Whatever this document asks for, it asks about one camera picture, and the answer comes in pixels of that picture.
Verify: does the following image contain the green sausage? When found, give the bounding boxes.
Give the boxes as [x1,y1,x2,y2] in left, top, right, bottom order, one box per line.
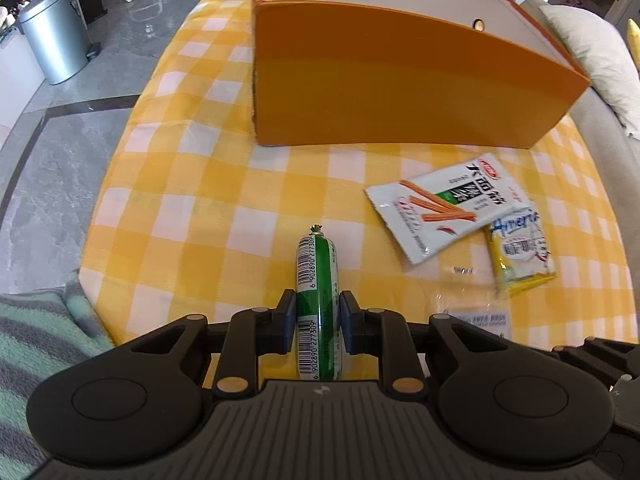
[295,224,346,383]

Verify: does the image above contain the clear packet with white label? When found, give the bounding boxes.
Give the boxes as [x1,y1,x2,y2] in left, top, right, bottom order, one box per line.
[432,265,513,343]

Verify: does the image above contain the yellow snack packet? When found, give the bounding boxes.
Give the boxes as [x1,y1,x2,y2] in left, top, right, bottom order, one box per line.
[484,205,558,301]

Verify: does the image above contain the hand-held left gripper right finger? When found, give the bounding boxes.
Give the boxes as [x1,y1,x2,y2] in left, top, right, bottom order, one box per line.
[338,290,522,395]

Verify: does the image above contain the yellow checkered tablecloth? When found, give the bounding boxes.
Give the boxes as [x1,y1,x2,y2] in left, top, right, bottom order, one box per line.
[80,0,640,356]

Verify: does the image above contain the grey metal trash can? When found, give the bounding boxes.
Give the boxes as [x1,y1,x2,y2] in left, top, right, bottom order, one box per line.
[17,0,96,86]

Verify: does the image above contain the white low cabinet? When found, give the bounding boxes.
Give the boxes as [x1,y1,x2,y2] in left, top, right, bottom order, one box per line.
[0,5,48,126]

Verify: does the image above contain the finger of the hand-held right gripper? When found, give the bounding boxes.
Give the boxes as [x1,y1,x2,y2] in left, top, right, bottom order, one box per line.
[550,337,640,433]

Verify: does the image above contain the striped teal fleece cloth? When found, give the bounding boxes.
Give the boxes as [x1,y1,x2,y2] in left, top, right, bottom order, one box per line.
[0,270,117,461]

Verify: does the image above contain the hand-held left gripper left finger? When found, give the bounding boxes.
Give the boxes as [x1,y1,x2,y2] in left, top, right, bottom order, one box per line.
[117,289,297,395]

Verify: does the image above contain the yellow pillow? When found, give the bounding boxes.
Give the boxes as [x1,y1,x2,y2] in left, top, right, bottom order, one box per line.
[627,17,640,68]

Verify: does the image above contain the orange cardboard box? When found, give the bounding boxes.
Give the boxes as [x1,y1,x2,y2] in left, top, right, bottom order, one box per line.
[250,0,592,150]

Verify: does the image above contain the beige pillow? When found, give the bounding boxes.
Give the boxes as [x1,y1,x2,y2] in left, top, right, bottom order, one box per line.
[539,4,640,140]

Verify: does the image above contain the white spicy strip packet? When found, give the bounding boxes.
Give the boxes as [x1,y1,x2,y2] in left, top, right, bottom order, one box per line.
[364,153,533,265]

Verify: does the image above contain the beige sofa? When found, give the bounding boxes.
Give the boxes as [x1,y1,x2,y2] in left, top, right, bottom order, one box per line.
[520,0,640,241]

